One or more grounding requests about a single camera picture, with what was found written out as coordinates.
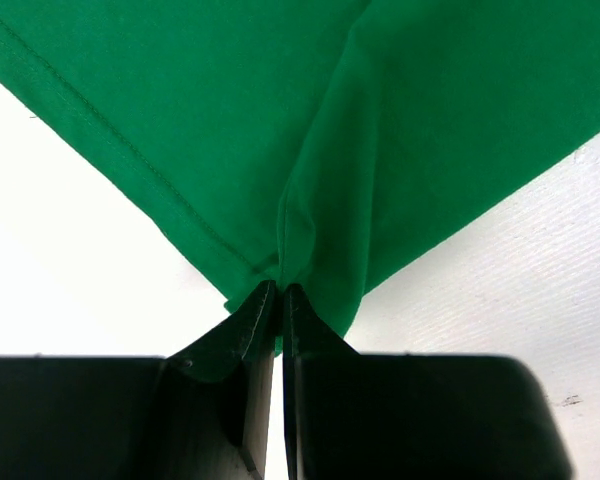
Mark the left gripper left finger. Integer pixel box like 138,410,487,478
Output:
0,281,277,479

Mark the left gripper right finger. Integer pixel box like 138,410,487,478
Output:
283,284,573,479

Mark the green t shirt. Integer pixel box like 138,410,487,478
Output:
0,1,600,334

